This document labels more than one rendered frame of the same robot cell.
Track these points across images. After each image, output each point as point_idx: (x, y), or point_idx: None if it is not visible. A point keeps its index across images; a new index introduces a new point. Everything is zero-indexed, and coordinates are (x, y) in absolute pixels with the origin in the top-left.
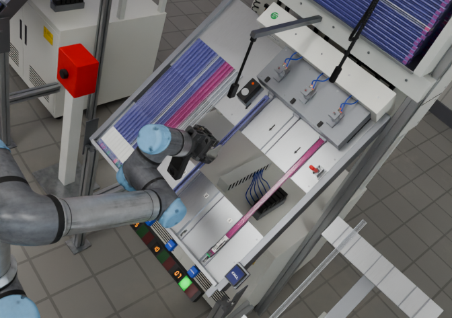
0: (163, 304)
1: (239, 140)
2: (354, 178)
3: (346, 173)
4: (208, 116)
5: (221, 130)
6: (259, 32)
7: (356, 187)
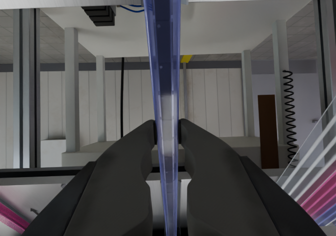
0: None
1: (226, 17)
2: (23, 142)
3: (120, 56)
4: (293, 9)
5: (260, 9)
6: None
7: (13, 132)
